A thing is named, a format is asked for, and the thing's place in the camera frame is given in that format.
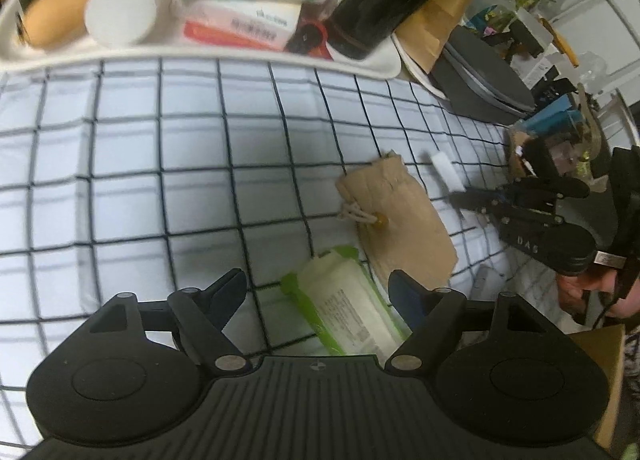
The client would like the green wet wipes pack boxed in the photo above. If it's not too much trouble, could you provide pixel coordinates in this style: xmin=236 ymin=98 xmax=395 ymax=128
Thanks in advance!
xmin=280 ymin=245 xmax=405 ymax=364

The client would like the brown drawstring pouch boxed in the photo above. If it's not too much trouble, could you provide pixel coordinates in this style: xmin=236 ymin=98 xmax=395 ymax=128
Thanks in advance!
xmin=336 ymin=153 xmax=458 ymax=290

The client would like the black pouch on plate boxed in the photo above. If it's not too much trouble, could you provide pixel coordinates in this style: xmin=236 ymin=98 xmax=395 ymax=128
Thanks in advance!
xmin=520 ymin=137 xmax=560 ymax=180

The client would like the grey zip case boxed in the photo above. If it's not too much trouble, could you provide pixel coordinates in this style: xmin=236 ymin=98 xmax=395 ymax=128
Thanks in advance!
xmin=430 ymin=26 xmax=536 ymax=125

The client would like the checked tablecloth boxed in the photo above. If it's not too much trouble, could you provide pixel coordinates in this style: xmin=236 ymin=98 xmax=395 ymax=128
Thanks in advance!
xmin=1 ymin=59 xmax=563 ymax=459

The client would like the cardboard box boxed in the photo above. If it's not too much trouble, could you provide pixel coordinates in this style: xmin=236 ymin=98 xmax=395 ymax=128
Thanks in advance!
xmin=570 ymin=324 xmax=625 ymax=452

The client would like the white tray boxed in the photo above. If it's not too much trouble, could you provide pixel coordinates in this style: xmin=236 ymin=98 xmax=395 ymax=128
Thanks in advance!
xmin=1 ymin=0 xmax=402 ymax=79

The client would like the red white flat box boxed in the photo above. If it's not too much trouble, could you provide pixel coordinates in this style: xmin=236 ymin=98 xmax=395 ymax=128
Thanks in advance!
xmin=172 ymin=0 xmax=302 ymax=51

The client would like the white cap bottle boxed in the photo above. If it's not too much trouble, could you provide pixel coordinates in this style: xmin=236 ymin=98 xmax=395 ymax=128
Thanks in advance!
xmin=84 ymin=0 xmax=162 ymax=48

